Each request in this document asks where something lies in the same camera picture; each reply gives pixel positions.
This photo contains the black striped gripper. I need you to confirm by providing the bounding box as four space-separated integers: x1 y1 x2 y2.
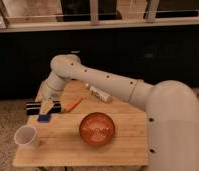
26 101 62 116

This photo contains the blue eraser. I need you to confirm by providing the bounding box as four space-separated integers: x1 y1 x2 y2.
37 114 51 123

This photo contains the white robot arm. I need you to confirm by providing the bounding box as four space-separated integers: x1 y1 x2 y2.
41 54 199 171

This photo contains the orange carrot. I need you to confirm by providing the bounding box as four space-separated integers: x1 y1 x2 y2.
61 98 83 112

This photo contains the white bottle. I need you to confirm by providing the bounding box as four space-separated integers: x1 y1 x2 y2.
85 83 112 103

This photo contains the orange bowl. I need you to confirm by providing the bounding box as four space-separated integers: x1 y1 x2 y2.
79 112 115 147

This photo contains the wooden table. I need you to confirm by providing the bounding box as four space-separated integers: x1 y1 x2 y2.
13 81 148 167

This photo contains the dark cabinet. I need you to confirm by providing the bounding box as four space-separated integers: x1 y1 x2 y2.
0 25 199 99

